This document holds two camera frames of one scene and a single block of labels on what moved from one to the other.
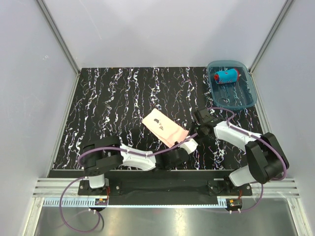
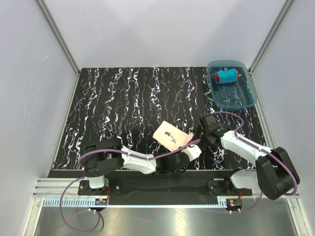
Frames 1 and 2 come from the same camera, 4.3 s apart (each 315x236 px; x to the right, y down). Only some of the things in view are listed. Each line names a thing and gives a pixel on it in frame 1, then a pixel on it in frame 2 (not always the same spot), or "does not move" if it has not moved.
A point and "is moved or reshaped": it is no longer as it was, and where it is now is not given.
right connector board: x=234 y=204 does not move
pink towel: x=167 y=130 is moved or reshaped
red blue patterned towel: x=230 y=75 does not move
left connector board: x=101 y=201 does not move
